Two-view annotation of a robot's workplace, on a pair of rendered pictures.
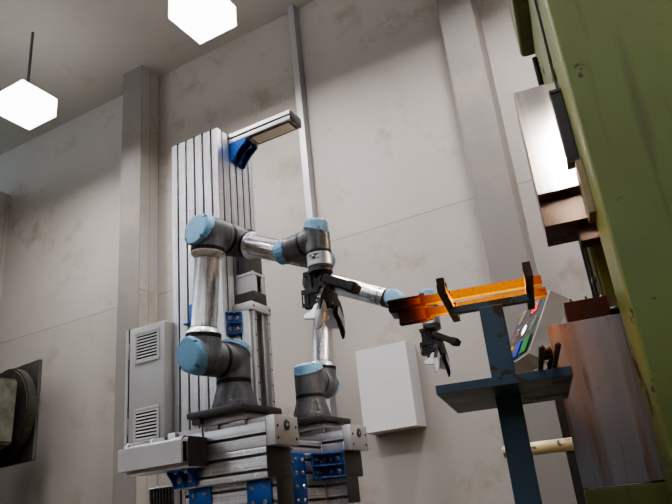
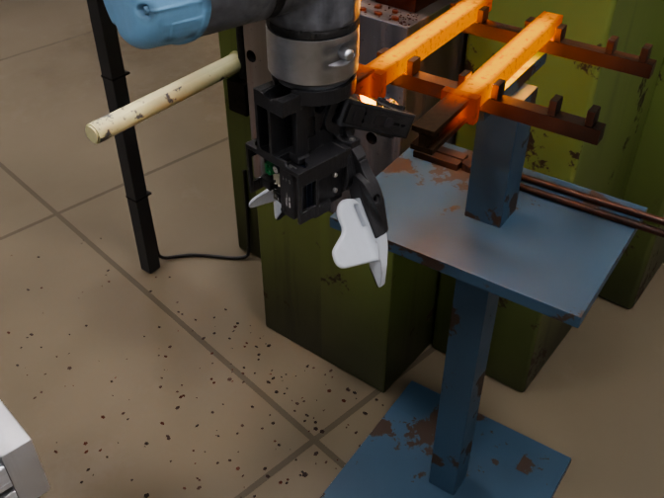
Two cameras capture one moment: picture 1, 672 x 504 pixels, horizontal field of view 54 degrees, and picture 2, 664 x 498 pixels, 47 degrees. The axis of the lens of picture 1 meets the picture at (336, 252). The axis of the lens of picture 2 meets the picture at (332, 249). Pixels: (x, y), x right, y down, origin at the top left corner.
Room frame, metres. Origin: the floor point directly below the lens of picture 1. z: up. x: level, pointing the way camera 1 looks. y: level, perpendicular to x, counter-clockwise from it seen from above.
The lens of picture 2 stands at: (1.58, 0.60, 1.42)
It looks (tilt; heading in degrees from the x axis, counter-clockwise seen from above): 39 degrees down; 289
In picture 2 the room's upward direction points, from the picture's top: straight up
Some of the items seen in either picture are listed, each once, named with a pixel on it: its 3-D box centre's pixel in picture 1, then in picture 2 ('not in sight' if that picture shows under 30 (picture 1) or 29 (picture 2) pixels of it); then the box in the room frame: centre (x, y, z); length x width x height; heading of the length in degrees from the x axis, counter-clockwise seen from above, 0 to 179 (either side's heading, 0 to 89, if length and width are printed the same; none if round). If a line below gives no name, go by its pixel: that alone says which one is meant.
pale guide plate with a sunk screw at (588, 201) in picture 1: (585, 191); not in sight; (1.74, -0.74, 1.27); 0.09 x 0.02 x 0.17; 162
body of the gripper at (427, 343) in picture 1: (432, 341); not in sight; (2.59, -0.35, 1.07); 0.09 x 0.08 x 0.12; 63
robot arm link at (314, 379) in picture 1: (309, 378); not in sight; (2.63, 0.16, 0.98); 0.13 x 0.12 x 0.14; 161
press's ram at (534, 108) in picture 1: (590, 140); not in sight; (1.97, -0.90, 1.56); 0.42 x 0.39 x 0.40; 72
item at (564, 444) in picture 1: (565, 444); (170, 95); (2.43, -0.74, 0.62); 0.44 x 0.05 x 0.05; 72
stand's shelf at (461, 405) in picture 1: (507, 392); (489, 216); (1.67, -0.39, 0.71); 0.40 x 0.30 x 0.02; 165
